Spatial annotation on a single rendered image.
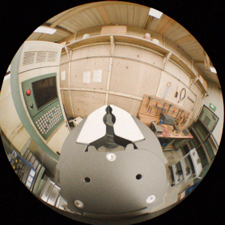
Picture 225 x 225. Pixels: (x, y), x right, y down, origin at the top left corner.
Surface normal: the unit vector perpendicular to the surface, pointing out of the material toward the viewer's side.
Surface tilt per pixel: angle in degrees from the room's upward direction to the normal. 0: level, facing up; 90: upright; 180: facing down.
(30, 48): 90
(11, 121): 90
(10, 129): 90
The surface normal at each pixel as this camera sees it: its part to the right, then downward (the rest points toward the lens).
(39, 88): 0.98, 0.18
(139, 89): -0.19, 0.50
